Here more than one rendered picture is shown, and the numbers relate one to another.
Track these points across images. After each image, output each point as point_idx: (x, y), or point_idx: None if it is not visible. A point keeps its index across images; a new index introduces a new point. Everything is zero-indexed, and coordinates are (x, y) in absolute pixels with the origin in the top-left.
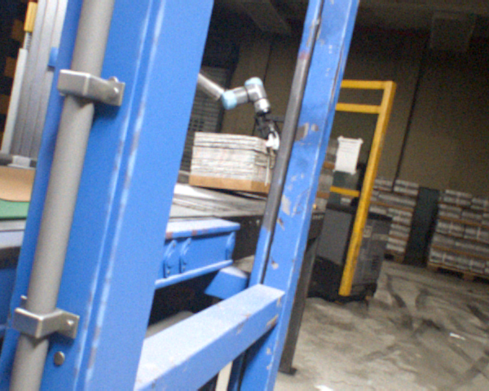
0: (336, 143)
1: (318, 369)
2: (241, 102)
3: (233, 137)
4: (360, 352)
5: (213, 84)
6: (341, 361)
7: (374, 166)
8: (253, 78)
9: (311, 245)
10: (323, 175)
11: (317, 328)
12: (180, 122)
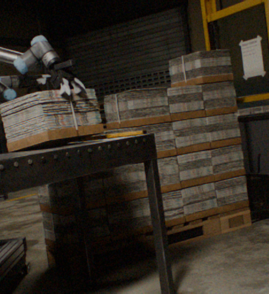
0: (224, 52)
1: (208, 289)
2: (30, 62)
3: (23, 98)
4: None
5: (11, 55)
6: (245, 276)
7: None
8: (34, 37)
9: (148, 170)
10: (220, 89)
11: (242, 250)
12: None
